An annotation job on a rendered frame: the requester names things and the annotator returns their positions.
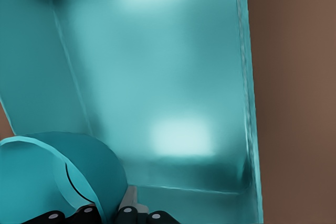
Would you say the left gripper pale grey right finger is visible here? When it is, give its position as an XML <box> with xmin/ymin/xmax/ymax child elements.
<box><xmin>114</xmin><ymin>185</ymin><xmax>182</xmax><ymax>224</ymax></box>

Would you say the left gripper pale grey left finger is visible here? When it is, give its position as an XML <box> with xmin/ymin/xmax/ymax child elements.
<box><xmin>26</xmin><ymin>202</ymin><xmax>103</xmax><ymax>224</ymax></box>

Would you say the teal cup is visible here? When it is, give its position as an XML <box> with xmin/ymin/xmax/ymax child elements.
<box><xmin>0</xmin><ymin>131</ymin><xmax>129</xmax><ymax>224</ymax></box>

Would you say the teal plastic box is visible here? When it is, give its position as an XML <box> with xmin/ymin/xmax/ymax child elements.
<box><xmin>0</xmin><ymin>0</ymin><xmax>264</xmax><ymax>224</ymax></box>

